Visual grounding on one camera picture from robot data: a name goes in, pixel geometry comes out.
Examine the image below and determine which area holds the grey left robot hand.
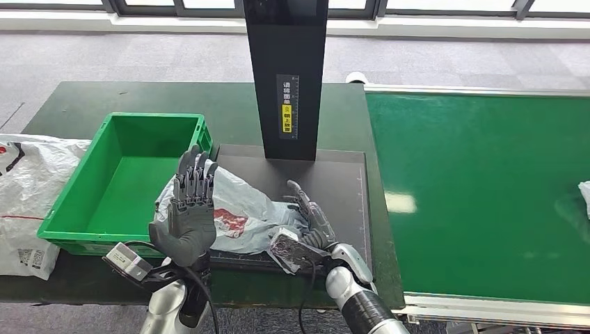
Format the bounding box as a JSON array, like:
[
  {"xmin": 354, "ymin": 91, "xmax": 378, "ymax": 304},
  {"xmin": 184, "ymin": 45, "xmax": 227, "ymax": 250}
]
[{"xmin": 148, "ymin": 145, "xmax": 219, "ymax": 267}]

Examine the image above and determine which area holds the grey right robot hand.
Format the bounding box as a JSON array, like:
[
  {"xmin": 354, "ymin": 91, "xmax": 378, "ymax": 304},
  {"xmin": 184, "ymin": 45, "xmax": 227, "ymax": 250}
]
[{"xmin": 282, "ymin": 180, "xmax": 337, "ymax": 252}]

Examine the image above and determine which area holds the grey parcel bag red print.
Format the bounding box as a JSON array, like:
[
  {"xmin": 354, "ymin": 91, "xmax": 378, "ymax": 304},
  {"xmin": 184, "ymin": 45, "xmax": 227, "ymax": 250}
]
[{"xmin": 154, "ymin": 159, "xmax": 310, "ymax": 256}]

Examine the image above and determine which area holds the green conveyor belt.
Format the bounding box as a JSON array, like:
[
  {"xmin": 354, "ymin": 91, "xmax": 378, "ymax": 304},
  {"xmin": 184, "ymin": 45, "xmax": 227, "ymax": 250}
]
[{"xmin": 365, "ymin": 92, "xmax": 590, "ymax": 306}]

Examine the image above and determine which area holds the pale parcel bag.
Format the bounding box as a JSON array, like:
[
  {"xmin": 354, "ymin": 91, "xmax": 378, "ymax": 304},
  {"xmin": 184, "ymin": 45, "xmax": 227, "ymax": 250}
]
[{"xmin": 577, "ymin": 180, "xmax": 590, "ymax": 221}]

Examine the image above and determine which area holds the black scanner base platform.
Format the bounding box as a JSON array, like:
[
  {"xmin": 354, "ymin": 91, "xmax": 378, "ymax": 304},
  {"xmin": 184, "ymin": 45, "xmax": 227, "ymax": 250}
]
[{"xmin": 209, "ymin": 143, "xmax": 374, "ymax": 278}]

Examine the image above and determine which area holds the green plastic crate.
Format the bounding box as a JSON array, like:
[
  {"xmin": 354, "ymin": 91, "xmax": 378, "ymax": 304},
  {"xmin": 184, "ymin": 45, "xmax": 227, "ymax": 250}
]
[{"xmin": 36, "ymin": 112, "xmax": 214, "ymax": 257}]

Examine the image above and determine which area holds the black yellow label sticker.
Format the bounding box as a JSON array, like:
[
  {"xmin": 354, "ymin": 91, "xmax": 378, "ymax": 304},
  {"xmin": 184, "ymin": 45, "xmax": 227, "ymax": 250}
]
[{"xmin": 276, "ymin": 74, "xmax": 300, "ymax": 140}]

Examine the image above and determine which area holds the white woven sack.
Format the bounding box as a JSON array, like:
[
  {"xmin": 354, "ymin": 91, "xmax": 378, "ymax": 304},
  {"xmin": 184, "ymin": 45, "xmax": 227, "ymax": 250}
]
[{"xmin": 0, "ymin": 134, "xmax": 92, "ymax": 281}]

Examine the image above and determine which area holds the black scanner column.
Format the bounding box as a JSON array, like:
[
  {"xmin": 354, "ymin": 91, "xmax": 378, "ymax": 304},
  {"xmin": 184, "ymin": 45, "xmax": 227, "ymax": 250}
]
[{"xmin": 243, "ymin": 0, "xmax": 329, "ymax": 161}]

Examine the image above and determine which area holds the dark right wrist camera box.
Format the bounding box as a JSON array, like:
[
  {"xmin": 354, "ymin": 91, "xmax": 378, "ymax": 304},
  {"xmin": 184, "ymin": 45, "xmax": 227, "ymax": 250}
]
[{"xmin": 269, "ymin": 228, "xmax": 331, "ymax": 276}]

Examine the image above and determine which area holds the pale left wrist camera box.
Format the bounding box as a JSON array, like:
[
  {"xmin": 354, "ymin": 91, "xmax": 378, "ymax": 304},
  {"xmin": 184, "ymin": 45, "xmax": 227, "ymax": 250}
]
[{"xmin": 102, "ymin": 242, "xmax": 154, "ymax": 283}]

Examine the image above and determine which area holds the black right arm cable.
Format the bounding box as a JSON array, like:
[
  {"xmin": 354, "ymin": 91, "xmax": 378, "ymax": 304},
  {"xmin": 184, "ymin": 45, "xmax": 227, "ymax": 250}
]
[{"xmin": 297, "ymin": 260, "xmax": 319, "ymax": 334}]

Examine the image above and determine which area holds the aluminium conveyor frame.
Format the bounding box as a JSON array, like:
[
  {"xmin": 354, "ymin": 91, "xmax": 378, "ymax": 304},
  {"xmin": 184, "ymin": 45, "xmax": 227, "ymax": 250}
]
[{"xmin": 362, "ymin": 83, "xmax": 590, "ymax": 334}]

